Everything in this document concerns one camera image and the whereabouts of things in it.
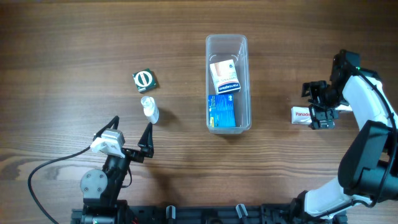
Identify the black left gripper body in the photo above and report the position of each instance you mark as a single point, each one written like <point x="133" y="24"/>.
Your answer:
<point x="129" y="154"/>

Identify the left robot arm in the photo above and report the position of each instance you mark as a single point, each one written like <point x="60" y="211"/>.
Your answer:
<point x="101" y="187"/>

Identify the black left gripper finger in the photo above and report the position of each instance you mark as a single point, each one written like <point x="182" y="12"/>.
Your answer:
<point x="113" y="124"/>
<point x="146" y="140"/>

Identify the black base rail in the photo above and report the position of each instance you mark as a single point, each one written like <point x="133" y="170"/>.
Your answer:
<point x="264" y="214"/>

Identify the white spray bottle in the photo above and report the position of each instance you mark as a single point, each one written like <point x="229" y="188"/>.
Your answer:
<point x="150" y="109"/>

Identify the green square box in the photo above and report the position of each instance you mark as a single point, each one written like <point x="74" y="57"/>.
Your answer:
<point x="144" y="80"/>

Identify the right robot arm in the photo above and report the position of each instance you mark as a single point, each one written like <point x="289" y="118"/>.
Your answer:
<point x="367" y="173"/>

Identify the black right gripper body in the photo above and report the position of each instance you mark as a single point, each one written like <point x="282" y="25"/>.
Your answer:
<point x="321" y="104"/>

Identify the clear plastic container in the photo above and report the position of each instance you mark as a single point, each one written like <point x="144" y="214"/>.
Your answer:
<point x="221" y="47"/>

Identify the blue and yellow box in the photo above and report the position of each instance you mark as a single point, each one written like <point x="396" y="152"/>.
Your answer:
<point x="221" y="111"/>

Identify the white Hansaplast plaster box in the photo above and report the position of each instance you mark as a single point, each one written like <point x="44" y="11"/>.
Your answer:
<point x="225" y="77"/>

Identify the white Panadol box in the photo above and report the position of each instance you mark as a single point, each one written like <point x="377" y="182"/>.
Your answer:
<point x="301" y="115"/>

